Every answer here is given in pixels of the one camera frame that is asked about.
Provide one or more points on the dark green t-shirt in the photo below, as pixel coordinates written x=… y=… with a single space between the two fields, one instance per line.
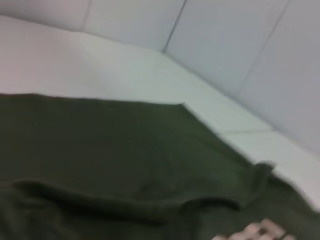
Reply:
x=112 y=162

